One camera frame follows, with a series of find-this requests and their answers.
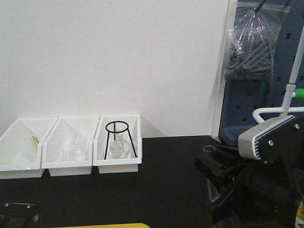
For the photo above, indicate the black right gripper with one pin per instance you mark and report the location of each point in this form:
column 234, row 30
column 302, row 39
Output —
column 265, row 173

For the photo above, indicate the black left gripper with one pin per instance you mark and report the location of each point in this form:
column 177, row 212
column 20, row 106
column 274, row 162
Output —
column 18, row 215

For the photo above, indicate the glass test tube gripper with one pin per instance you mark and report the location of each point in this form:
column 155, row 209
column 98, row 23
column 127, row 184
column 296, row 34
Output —
column 213, row 183

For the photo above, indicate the yellow plastic tray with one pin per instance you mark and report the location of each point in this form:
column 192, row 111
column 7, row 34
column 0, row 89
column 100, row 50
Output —
column 125, row 225

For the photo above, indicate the white bin left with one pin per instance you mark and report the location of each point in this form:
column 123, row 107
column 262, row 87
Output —
column 14, row 163

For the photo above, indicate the white bin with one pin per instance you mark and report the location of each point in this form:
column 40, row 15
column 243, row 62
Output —
column 65, row 132
column 14, row 163
column 110, row 165

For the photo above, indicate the glass beaker with spatulas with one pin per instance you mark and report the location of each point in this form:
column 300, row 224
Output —
column 32, row 140

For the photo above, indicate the small glass beaker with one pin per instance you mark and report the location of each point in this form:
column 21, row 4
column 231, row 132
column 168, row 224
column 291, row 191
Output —
column 66, row 153

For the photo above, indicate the white bin middle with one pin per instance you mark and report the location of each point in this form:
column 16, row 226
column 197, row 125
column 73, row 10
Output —
column 65, row 132

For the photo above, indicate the glass beaker middle bin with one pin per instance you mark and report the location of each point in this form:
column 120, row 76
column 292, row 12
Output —
column 79, row 149

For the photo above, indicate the blue pegboard drying rack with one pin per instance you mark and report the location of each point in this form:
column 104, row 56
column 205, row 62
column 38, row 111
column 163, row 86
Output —
column 242, row 97

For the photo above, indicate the white bin right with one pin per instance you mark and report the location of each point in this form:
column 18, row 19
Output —
column 110, row 165

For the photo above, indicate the glass flask right bin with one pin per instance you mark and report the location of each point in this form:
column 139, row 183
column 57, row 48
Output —
column 120, row 148

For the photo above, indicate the green faucet knob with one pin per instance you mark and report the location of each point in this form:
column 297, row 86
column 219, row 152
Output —
column 299, row 94

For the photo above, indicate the plastic bag of black pegs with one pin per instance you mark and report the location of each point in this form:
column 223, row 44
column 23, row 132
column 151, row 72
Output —
column 253, row 40

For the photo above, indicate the black wire tripod stand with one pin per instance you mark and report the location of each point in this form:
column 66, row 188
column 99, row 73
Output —
column 118, row 127

